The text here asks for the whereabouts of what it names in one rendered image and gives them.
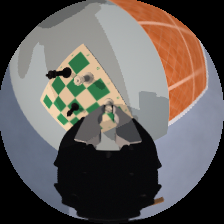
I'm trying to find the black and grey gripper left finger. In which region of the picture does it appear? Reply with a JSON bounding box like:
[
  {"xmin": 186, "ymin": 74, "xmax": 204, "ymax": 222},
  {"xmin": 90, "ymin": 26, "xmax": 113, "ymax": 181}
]
[{"xmin": 54, "ymin": 104, "xmax": 106, "ymax": 167}]

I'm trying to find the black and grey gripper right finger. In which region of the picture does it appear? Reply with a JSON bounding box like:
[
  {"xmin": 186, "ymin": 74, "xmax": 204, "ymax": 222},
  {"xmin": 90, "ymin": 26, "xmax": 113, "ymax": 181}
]
[{"xmin": 112, "ymin": 104, "xmax": 162, "ymax": 169}]

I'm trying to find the green and cream chessboard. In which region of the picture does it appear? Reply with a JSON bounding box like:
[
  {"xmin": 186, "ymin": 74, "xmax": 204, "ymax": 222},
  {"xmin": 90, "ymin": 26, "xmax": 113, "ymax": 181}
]
[{"xmin": 40, "ymin": 44, "xmax": 133, "ymax": 133}]

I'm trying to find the white chess piece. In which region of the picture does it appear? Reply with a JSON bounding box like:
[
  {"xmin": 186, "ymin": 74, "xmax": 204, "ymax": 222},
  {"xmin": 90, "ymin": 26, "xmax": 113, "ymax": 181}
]
[
  {"xmin": 74, "ymin": 72, "xmax": 94, "ymax": 86},
  {"xmin": 104, "ymin": 98, "xmax": 114, "ymax": 113}
]

